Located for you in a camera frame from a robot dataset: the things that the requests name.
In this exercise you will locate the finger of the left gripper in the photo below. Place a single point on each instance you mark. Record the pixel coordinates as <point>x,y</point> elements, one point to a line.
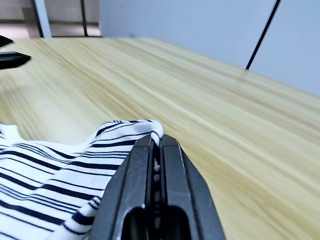
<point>3,40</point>
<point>12,59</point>

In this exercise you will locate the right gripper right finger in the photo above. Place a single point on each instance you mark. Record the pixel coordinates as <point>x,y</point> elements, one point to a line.
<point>185,195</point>

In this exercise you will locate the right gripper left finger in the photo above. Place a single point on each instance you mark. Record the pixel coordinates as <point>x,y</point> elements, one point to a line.
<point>125,190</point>

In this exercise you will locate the black and white striped T-shirt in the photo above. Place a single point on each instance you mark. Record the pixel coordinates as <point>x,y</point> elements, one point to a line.
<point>50,180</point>

